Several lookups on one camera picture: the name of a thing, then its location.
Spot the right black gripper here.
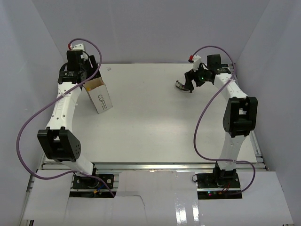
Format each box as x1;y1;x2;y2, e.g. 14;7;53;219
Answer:
184;63;211;91

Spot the brown torn snack wrapper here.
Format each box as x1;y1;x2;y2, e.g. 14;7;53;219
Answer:
175;80;193;93

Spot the white coffee paper bag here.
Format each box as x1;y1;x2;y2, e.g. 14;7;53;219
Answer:
83;72;113;114

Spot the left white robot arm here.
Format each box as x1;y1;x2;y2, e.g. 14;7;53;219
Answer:
37;44;99;188

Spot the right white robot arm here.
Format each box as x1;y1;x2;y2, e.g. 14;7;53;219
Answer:
184;54;258;188

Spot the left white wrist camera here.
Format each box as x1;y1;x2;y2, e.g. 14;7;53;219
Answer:
67;43;85;51

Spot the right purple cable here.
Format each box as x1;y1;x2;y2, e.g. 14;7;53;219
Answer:
192;45;257;195

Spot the aluminium table frame rail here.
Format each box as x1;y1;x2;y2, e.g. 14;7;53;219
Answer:
42;161;266;170

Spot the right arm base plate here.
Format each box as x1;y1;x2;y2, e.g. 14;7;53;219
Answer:
191;173;242;200

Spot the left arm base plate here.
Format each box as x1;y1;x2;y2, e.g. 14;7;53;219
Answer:
72;174;114;191

